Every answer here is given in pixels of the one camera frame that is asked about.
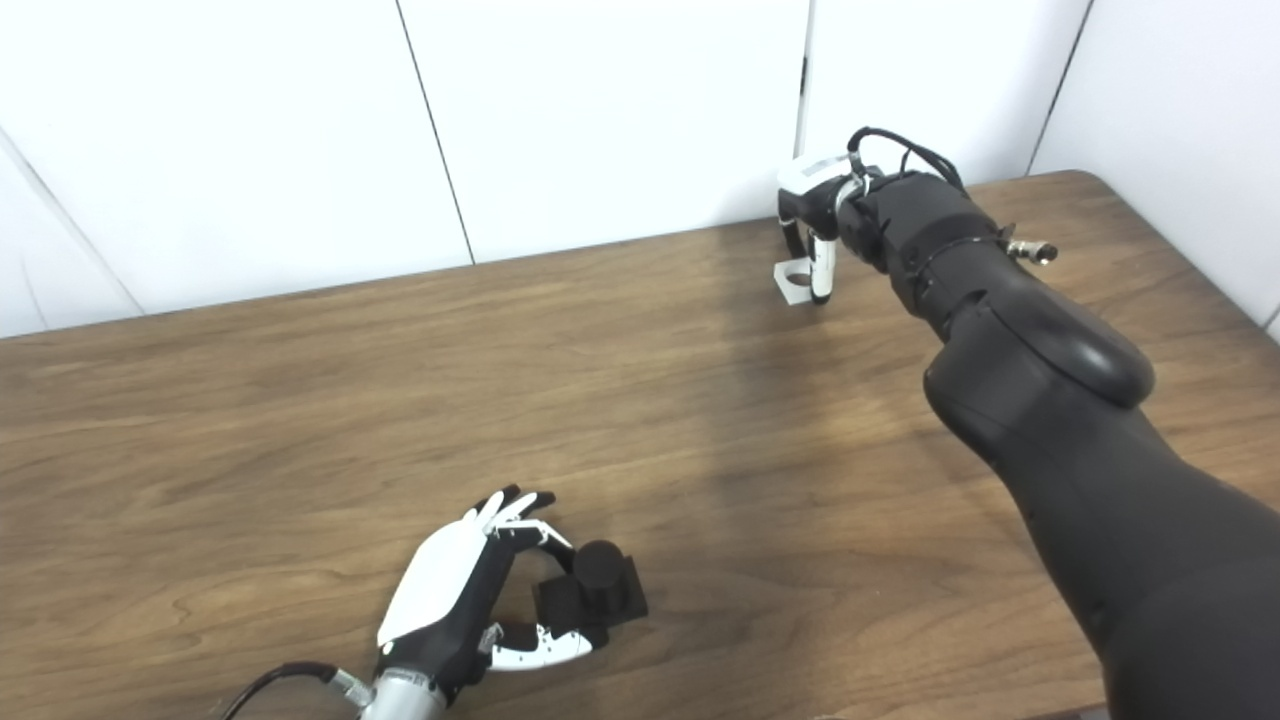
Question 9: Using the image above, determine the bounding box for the black peg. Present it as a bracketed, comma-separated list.
[535, 540, 649, 633]

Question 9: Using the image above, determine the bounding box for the white square piece with hole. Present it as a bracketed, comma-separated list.
[772, 257, 816, 306]

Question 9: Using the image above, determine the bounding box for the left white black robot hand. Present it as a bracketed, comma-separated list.
[376, 485, 601, 701]

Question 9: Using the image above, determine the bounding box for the thick black left wrist cable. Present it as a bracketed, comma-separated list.
[218, 661, 376, 720]

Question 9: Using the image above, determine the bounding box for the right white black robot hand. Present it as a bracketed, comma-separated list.
[777, 153, 866, 305]

